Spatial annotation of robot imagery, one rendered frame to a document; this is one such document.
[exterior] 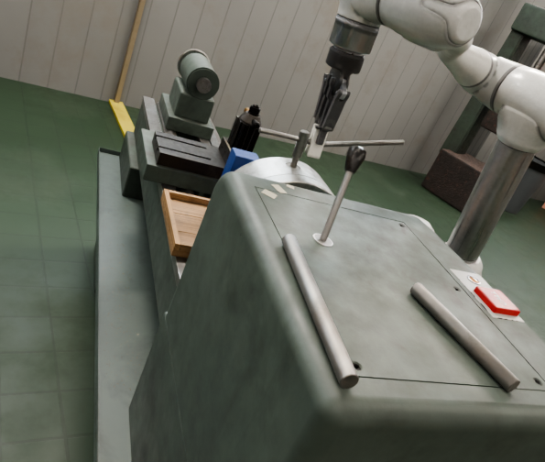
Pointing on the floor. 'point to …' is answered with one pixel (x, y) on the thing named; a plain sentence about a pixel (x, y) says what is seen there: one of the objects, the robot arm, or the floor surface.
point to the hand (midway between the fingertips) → (316, 141)
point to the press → (478, 116)
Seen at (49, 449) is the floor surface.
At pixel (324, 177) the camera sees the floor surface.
